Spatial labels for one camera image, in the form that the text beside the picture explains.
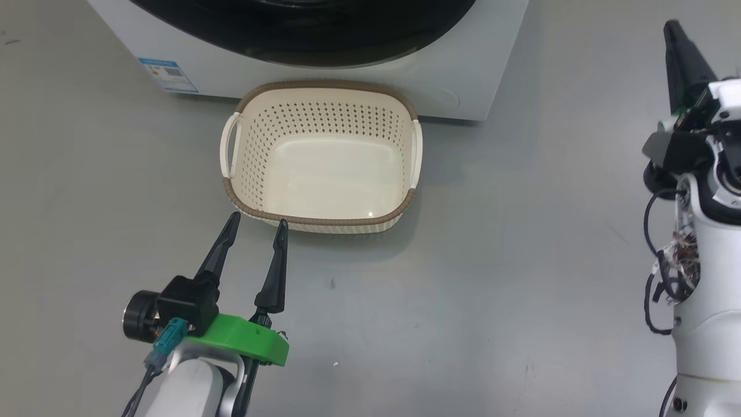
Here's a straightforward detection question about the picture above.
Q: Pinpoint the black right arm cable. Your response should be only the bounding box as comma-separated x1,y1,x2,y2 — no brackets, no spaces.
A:
643,188,691,336

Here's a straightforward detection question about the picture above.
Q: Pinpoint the teal left camera cable plug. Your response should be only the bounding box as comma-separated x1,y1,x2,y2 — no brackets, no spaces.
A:
145,317,189,372

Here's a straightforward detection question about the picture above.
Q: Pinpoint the white front-load washing machine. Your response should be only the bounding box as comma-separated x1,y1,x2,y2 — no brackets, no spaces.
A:
87,0,529,122

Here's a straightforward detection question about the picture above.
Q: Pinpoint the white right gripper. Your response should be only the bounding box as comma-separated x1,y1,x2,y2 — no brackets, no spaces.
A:
664,20,741,131

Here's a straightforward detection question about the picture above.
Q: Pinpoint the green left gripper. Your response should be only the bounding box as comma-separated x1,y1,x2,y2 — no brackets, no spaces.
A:
185,211,290,367

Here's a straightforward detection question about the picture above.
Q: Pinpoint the blue energy label sticker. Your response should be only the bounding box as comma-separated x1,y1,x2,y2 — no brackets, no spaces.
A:
138,57,199,94

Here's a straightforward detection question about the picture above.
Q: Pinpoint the black round left gripper motor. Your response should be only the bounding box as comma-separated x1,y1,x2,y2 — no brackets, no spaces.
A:
122,290,160,342

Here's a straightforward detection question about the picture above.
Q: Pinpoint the cream perforated laundry basket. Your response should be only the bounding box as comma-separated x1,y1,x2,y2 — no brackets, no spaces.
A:
219,80,423,235

